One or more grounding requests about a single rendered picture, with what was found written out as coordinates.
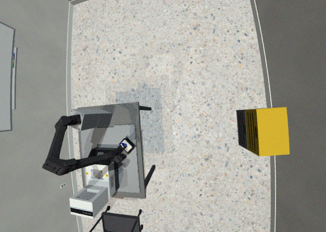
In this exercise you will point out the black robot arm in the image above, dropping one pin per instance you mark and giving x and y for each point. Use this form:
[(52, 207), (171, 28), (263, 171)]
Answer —
[(59, 166)]

